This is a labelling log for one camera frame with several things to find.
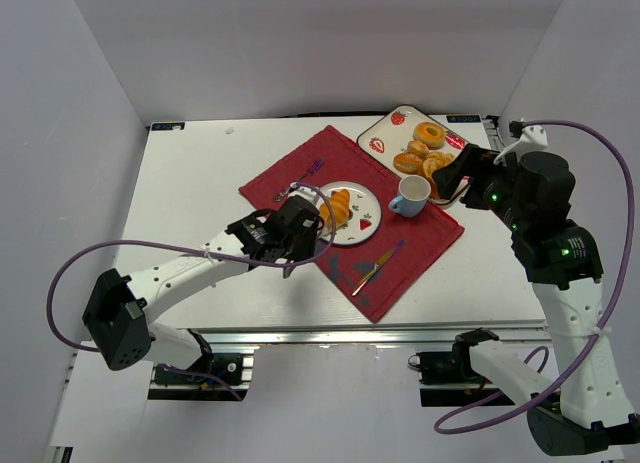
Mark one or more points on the right table logo sticker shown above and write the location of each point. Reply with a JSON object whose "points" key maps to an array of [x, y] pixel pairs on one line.
{"points": [[463, 119]]}

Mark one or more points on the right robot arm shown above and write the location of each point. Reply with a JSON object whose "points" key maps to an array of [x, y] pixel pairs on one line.
{"points": [[585, 409]]}

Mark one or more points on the iridescent table knife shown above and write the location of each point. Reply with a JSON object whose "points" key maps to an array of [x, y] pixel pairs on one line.
{"points": [[377, 266]]}

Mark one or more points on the watermelon pattern plate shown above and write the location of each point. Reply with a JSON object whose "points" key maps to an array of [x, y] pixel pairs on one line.
{"points": [[360, 211]]}

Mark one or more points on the large sesame flower bread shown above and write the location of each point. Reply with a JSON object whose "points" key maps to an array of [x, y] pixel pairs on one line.
{"points": [[435, 160]]}

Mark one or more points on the croissant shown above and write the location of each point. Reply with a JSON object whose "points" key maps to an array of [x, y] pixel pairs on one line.
{"points": [[337, 211]]}

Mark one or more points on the aluminium table rail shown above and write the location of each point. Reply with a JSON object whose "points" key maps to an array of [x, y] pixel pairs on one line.
{"points": [[372, 334]]}

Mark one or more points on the iridescent fork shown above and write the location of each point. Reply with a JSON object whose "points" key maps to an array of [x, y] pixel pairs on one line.
{"points": [[310, 171]]}

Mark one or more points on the strawberry pattern tray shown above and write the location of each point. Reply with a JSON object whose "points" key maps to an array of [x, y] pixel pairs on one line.
{"points": [[390, 135]]}

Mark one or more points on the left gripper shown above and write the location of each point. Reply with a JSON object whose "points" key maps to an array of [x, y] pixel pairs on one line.
{"points": [[304, 240]]}

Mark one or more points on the glazed ring donut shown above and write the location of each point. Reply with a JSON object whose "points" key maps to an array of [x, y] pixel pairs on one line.
{"points": [[431, 134]]}

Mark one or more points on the left table logo sticker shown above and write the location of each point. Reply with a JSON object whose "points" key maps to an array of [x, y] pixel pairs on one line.
{"points": [[167, 126]]}

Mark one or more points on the small round bun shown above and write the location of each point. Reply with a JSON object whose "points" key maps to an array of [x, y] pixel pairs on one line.
{"points": [[418, 149]]}

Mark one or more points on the red cloth placemat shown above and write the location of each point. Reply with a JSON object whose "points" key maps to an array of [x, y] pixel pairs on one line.
{"points": [[428, 235]]}

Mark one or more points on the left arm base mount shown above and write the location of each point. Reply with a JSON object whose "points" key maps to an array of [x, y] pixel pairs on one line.
{"points": [[212, 377]]}

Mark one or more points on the sugared cream bun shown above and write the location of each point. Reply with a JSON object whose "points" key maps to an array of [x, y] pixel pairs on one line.
{"points": [[408, 163]]}

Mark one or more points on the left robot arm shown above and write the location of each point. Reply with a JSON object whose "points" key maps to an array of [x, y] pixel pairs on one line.
{"points": [[123, 312]]}

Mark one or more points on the table logo sticker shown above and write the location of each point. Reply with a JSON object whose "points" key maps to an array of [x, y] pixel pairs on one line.
{"points": [[167, 126], [463, 119]]}

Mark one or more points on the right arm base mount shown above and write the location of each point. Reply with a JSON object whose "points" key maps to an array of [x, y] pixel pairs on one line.
{"points": [[447, 379]]}

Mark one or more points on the light blue mug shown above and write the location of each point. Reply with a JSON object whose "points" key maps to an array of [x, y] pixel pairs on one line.
{"points": [[412, 195]]}

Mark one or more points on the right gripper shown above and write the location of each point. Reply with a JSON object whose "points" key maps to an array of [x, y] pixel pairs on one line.
{"points": [[470, 170]]}

